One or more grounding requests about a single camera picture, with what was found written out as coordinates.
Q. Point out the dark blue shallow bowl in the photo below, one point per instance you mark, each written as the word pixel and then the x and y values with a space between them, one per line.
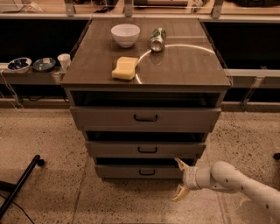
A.
pixel 44 65

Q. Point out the grey three-drawer cabinet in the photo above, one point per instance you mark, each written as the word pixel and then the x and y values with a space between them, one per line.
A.
pixel 185 74

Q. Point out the blue patterned bowl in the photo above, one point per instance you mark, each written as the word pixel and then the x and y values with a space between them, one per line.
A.
pixel 20 65

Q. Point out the black caster wheel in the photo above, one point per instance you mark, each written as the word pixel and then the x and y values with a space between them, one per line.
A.
pixel 276 156

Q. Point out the grey drawer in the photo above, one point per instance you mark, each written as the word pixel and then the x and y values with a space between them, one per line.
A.
pixel 141 119
pixel 138 172
pixel 144 150

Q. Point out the grey top drawer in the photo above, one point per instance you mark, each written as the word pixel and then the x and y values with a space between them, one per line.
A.
pixel 141 119

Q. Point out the black stand leg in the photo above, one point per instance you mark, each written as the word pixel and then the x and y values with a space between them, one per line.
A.
pixel 13 189

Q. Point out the green soda can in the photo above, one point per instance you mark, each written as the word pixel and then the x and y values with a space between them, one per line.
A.
pixel 157 40

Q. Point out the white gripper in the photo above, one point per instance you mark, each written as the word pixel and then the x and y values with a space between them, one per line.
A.
pixel 189 178

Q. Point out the white paper cup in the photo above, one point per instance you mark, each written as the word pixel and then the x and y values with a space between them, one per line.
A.
pixel 64 60

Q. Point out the yellow sponge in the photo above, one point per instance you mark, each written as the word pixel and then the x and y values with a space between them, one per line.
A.
pixel 125 68

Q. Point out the white ceramic bowl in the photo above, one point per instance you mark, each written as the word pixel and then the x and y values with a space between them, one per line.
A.
pixel 125 35

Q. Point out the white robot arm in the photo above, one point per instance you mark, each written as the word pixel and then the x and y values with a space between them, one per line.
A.
pixel 225 178

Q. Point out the grey bottom drawer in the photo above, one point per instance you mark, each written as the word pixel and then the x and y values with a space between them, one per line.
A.
pixel 138 172

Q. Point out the grey middle drawer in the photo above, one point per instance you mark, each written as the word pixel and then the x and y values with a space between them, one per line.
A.
pixel 144 150

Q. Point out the grey side shelf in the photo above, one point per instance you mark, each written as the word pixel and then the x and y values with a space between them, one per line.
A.
pixel 31 77

